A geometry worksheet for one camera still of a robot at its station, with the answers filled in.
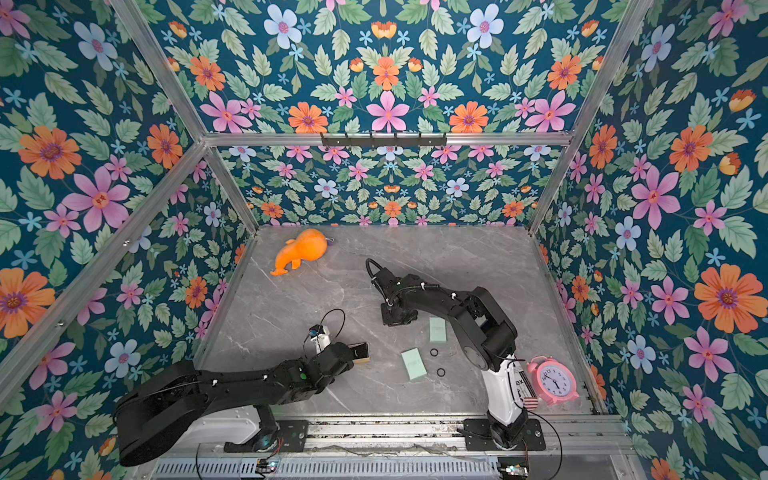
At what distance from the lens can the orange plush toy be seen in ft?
3.50

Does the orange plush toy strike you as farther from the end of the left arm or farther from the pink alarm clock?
the pink alarm clock

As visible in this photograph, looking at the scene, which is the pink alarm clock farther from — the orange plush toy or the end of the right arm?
the orange plush toy

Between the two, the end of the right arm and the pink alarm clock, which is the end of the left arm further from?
the pink alarm clock

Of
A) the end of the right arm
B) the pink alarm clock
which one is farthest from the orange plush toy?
the pink alarm clock

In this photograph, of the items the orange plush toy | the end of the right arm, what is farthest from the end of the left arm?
the orange plush toy
